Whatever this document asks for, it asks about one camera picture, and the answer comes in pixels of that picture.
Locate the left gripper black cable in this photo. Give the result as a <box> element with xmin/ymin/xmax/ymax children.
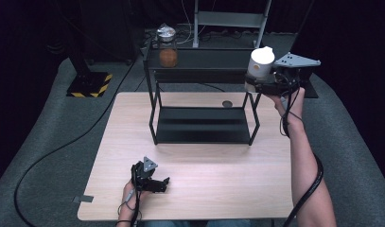
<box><xmin>116</xmin><ymin>187</ymin><xmax>143</xmax><ymax>227</ymax></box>

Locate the person's right hand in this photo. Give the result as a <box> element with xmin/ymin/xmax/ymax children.
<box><xmin>263</xmin><ymin>87</ymin><xmax>306</xmax><ymax>128</ymax></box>

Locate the person's left hand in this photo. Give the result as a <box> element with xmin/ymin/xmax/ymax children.
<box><xmin>121</xmin><ymin>180</ymin><xmax>150</xmax><ymax>213</ymax></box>

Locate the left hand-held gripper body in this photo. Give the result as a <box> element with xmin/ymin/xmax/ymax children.
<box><xmin>131</xmin><ymin>156</ymin><xmax>159</xmax><ymax>193</ymax></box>

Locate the thin black cable behind rack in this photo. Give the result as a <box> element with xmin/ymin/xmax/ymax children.
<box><xmin>198</xmin><ymin>82</ymin><xmax>227</xmax><ymax>94</ymax></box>

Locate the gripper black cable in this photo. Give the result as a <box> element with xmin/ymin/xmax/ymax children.
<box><xmin>116</xmin><ymin>187</ymin><xmax>143</xmax><ymax>227</ymax></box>
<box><xmin>278</xmin><ymin>89</ymin><xmax>325</xmax><ymax>227</ymax></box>

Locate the black metal two-tier rack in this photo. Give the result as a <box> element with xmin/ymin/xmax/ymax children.
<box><xmin>142</xmin><ymin>41</ymin><xmax>274</xmax><ymax>147</ymax></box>

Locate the grey tape strip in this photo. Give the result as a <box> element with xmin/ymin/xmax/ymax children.
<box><xmin>72</xmin><ymin>195</ymin><xmax>95</xmax><ymax>204</ymax></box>

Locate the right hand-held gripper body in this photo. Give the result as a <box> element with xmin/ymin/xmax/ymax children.
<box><xmin>272</xmin><ymin>52</ymin><xmax>323</xmax><ymax>96</ymax></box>

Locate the tangle of floor cables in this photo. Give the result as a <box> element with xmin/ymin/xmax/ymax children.
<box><xmin>143</xmin><ymin>0</ymin><xmax>264</xmax><ymax>49</ymax></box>

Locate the long black floor cable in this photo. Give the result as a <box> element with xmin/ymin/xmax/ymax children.
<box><xmin>13</xmin><ymin>60</ymin><xmax>141</xmax><ymax>227</ymax></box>

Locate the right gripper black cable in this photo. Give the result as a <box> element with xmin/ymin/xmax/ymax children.
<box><xmin>278</xmin><ymin>89</ymin><xmax>325</xmax><ymax>227</ymax></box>

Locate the glass jar with silver lid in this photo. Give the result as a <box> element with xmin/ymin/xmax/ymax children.
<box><xmin>156</xmin><ymin>23</ymin><xmax>179</xmax><ymax>69</ymax></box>

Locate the grey metal frame stand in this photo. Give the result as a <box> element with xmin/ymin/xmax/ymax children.
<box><xmin>191</xmin><ymin>0</ymin><xmax>272</xmax><ymax>50</ymax></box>

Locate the white lidded cup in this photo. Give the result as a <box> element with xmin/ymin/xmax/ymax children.
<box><xmin>245</xmin><ymin>45</ymin><xmax>276</xmax><ymax>84</ymax></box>

